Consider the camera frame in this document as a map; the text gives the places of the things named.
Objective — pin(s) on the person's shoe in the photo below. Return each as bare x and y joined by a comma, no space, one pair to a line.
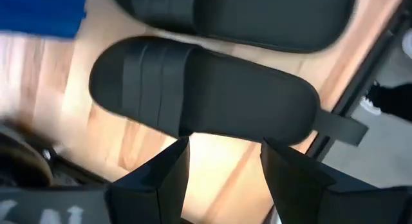
392,101

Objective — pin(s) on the black rubber slide sandal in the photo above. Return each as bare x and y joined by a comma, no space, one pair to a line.
273,18
225,95

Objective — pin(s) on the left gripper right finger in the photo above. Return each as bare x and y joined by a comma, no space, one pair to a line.
289,185

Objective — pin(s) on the blue plastic bin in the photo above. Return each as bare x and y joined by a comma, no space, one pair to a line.
38,11

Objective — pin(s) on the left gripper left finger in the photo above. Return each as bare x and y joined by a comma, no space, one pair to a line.
151,198

